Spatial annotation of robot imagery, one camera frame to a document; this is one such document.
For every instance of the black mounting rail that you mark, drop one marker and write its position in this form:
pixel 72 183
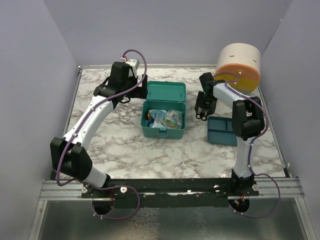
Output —
pixel 171 192

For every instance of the aluminium frame rail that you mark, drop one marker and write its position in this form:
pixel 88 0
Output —
pixel 287 187

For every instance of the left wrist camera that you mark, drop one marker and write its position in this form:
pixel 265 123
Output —
pixel 134 63

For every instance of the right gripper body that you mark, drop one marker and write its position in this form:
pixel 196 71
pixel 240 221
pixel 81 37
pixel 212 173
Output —
pixel 207 103

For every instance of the blue divided tray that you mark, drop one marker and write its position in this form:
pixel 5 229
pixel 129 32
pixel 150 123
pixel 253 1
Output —
pixel 220 132

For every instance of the round pastel drawer cabinet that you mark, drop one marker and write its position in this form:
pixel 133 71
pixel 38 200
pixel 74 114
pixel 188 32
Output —
pixel 240 65

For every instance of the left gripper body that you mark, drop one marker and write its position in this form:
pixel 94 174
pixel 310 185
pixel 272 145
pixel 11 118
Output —
pixel 132 81

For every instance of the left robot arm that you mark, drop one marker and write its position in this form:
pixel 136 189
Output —
pixel 69 154

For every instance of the brown orange-capped medicine bottle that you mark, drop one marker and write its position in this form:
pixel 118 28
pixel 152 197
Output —
pixel 148 116

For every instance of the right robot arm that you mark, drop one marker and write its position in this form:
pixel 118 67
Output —
pixel 247 122

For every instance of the orange teal bandage packet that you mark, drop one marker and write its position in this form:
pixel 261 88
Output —
pixel 173 119

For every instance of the black-handled bandage scissors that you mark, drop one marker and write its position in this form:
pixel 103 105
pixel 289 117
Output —
pixel 201 116

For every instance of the blue clear plastic pouch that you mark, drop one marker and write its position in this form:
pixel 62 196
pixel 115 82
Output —
pixel 158 116

